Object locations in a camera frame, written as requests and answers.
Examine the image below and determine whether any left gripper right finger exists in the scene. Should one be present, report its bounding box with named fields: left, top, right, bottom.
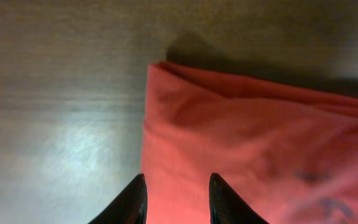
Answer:
left=209, top=173, right=269, bottom=224

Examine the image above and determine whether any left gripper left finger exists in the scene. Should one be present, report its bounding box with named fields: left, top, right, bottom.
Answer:
left=89, top=174, right=147, bottom=224

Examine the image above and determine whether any orange printed t-shirt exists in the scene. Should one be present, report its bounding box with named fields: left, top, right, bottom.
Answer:
left=141, top=62, right=358, bottom=223

